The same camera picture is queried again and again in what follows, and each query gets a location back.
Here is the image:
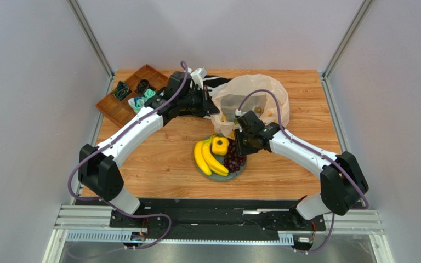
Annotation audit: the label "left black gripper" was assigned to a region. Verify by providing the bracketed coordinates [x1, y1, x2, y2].
[178, 85, 220, 117]

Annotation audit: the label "red grape bunch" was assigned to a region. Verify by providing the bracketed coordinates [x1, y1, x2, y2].
[224, 140, 247, 173]

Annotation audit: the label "translucent plastic bag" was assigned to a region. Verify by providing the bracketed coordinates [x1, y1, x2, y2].
[209, 74, 290, 138]

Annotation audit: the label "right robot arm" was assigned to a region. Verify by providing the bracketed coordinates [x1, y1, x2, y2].
[234, 111, 369, 224]

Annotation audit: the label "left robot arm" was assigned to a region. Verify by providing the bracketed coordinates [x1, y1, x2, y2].
[75, 68, 219, 215]

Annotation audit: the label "zebra striped towel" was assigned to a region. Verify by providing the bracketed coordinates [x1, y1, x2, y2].
[203, 75, 232, 97]

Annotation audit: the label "yellow bell pepper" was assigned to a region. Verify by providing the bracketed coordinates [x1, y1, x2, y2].
[211, 136, 230, 156]

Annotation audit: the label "grey round plate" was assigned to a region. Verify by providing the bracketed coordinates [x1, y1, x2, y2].
[192, 134, 247, 181]

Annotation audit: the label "yellow banana bunch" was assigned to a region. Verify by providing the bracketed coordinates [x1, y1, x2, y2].
[193, 134, 229, 176]

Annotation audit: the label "black rolled sock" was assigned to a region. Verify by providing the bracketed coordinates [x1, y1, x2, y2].
[136, 79, 156, 96]

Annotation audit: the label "teal rolled socks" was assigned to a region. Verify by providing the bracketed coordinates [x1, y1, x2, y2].
[128, 89, 156, 113]

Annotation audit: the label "dark rolled sock left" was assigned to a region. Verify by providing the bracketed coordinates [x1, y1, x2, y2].
[111, 81, 132, 101]

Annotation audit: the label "wooden compartment tray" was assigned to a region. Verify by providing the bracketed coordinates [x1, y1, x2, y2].
[96, 64, 168, 128]

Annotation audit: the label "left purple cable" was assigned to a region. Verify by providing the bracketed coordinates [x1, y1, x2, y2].
[67, 60, 190, 250]

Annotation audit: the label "purple cable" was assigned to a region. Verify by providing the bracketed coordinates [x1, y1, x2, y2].
[67, 60, 190, 250]
[236, 89, 370, 210]

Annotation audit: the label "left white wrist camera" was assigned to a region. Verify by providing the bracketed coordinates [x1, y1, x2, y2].
[189, 67, 207, 89]

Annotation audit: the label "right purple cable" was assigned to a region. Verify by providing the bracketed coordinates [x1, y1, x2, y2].
[236, 89, 370, 210]

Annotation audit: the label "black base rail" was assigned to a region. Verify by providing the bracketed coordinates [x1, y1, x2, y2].
[107, 198, 328, 249]

